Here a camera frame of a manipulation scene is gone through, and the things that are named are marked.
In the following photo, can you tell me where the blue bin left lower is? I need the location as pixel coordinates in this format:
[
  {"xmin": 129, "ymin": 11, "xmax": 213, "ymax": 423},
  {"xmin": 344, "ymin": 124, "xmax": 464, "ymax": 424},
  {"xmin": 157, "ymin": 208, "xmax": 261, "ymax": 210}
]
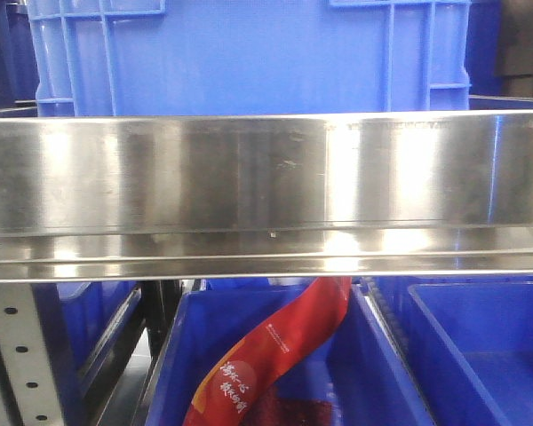
[{"xmin": 55, "ymin": 280, "xmax": 141, "ymax": 372}]

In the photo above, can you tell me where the large blue crate upper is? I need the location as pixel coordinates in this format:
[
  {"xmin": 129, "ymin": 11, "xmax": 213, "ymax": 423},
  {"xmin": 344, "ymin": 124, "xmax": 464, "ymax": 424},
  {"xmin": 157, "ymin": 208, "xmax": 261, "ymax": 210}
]
[{"xmin": 28, "ymin": 1, "xmax": 470, "ymax": 116}]

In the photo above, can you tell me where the white perforated shelf upright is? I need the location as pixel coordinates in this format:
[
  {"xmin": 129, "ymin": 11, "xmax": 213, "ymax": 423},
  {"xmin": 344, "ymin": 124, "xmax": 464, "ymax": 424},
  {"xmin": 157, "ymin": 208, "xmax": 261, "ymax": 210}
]
[{"xmin": 0, "ymin": 283, "xmax": 65, "ymax": 425}]

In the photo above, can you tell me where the red snack bag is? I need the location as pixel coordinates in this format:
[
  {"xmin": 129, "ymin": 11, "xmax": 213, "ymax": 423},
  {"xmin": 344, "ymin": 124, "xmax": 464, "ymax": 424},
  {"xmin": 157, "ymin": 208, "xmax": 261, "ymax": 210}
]
[{"xmin": 183, "ymin": 277, "xmax": 352, "ymax": 425}]

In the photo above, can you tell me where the blue bin right lower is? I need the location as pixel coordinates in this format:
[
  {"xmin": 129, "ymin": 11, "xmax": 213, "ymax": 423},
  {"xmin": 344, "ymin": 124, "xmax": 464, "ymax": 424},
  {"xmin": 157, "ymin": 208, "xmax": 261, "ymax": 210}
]
[{"xmin": 365, "ymin": 275, "xmax": 533, "ymax": 425}]

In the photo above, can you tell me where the blue bin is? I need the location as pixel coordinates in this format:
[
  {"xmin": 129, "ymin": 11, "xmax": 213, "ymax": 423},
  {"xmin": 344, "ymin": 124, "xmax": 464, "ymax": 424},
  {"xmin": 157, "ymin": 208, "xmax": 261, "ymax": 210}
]
[
  {"xmin": 146, "ymin": 285, "xmax": 433, "ymax": 425},
  {"xmin": 365, "ymin": 275, "xmax": 533, "ymax": 425},
  {"xmin": 55, "ymin": 280, "xmax": 141, "ymax": 372}
]

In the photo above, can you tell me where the blue bin centre lower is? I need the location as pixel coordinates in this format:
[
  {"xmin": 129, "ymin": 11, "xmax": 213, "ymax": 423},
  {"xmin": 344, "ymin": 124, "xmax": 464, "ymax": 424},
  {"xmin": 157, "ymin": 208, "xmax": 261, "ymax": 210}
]
[{"xmin": 146, "ymin": 285, "xmax": 433, "ymax": 425}]

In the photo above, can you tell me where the stainless steel shelf rail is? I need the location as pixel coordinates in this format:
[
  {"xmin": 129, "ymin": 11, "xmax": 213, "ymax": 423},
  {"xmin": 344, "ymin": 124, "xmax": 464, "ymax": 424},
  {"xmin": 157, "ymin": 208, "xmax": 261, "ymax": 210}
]
[{"xmin": 0, "ymin": 110, "xmax": 533, "ymax": 282}]

